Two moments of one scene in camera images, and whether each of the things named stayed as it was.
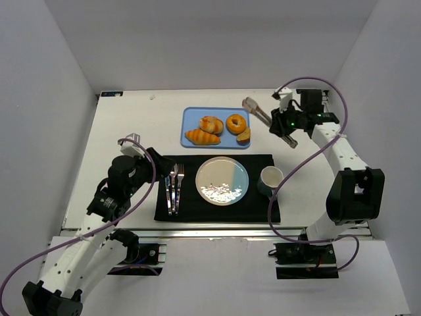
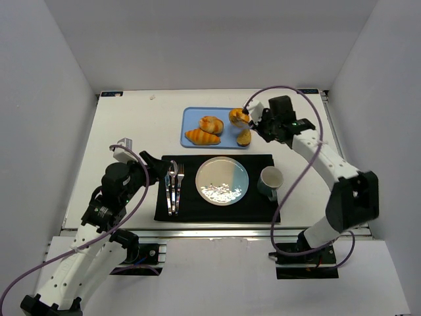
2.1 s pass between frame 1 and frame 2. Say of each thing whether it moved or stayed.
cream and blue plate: stayed
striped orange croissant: stayed
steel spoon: stayed
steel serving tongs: moved
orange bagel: moved
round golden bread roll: stayed
